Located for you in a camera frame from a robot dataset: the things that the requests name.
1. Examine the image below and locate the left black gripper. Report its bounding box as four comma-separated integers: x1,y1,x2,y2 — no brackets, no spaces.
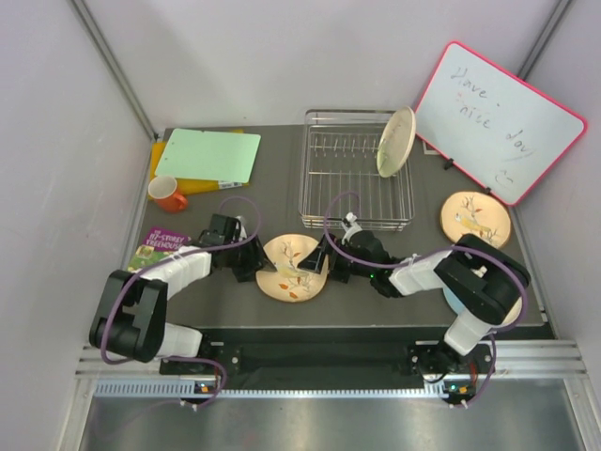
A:
224,233,277,283

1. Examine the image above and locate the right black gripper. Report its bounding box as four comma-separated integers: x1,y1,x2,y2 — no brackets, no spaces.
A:
298,233,375,283

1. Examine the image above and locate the bird plate with orange leaves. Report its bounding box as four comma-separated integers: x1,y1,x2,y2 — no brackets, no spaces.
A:
255,234,328,303

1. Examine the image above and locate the green tinted branch plate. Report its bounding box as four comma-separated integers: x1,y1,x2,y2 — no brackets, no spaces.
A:
377,106,416,179

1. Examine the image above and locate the blue and cream plate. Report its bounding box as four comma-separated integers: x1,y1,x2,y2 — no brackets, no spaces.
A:
442,288,523,328

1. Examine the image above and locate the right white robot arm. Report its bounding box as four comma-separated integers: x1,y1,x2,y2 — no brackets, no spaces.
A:
298,226,531,372

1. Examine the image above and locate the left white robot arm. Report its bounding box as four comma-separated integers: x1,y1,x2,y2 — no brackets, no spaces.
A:
89,214,275,373

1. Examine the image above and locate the purple treehouse book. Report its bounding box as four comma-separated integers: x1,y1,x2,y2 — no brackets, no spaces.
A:
127,227,192,272

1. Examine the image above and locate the yellow clip file folder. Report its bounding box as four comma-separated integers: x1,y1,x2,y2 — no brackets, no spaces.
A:
149,141,249,195

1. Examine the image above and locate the orange mug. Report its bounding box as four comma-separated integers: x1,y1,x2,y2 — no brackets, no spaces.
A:
147,176,188,213

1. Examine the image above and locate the green paper divider sheet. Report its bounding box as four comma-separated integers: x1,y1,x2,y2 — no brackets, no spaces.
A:
155,129,261,183

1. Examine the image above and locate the pink framed whiteboard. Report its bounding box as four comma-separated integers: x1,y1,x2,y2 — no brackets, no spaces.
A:
415,41,587,206

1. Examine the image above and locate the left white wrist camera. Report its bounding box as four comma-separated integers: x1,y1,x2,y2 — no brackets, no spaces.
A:
236,215,248,241

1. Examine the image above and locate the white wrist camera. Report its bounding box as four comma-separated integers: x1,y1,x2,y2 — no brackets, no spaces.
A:
236,215,248,241
342,211,362,244

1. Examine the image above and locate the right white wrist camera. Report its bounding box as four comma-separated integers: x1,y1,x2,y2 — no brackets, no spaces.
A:
342,211,362,244

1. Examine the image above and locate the metal wire dish rack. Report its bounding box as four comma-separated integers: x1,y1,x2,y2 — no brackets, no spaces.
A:
299,109,414,231

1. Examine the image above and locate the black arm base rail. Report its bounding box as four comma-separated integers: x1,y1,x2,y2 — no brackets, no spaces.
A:
159,328,499,380

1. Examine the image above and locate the grey slotted cable duct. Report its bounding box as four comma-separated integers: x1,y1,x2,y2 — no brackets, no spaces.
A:
93,378,452,400

